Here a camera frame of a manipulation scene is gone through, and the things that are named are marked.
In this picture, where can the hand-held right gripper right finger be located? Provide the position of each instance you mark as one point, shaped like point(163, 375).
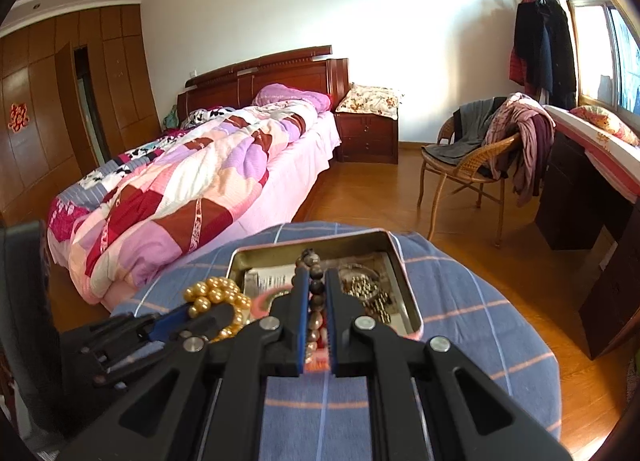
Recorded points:
point(334, 341)

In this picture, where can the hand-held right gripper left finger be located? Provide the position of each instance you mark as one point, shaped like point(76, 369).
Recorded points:
point(301, 341)

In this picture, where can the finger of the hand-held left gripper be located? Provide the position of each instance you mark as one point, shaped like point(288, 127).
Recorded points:
point(170, 323)
point(212, 323)

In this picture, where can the pink metal tin box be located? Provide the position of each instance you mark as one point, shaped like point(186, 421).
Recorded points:
point(350, 246)

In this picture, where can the pink patchwork quilt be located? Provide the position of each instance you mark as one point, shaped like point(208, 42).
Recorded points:
point(200, 181)

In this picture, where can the wooden wardrobe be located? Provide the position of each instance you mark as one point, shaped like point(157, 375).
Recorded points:
point(40, 166)

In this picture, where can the red wardrobe decoration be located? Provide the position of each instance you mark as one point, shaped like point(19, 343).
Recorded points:
point(18, 116)

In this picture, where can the teal bag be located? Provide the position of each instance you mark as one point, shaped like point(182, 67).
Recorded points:
point(170, 118)

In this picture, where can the wooden nightstand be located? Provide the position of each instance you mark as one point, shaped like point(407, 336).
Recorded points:
point(367, 138)

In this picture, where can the wicker chair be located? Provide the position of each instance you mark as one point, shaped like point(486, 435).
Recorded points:
point(475, 166)

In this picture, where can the pink pillow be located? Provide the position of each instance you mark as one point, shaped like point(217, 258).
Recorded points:
point(295, 96)

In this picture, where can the grey garment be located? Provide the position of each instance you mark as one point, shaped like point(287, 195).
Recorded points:
point(465, 136)

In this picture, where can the floral cushion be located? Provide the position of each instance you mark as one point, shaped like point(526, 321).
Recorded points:
point(370, 98)

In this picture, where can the wooden bed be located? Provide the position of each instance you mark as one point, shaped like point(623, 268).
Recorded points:
point(280, 71)

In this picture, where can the dark wooden desk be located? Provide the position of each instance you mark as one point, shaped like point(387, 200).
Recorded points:
point(575, 211)

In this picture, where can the pink maroon clothes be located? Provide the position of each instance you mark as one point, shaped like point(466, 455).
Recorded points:
point(530, 141)

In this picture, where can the white red desk cloth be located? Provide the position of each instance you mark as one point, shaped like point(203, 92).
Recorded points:
point(600, 156)

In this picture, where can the red floral pillow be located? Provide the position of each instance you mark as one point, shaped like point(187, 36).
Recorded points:
point(607, 126)

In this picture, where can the hanging dark coats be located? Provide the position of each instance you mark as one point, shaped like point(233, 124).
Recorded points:
point(545, 51)

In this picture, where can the window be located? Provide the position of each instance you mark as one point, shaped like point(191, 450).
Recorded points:
point(615, 51)

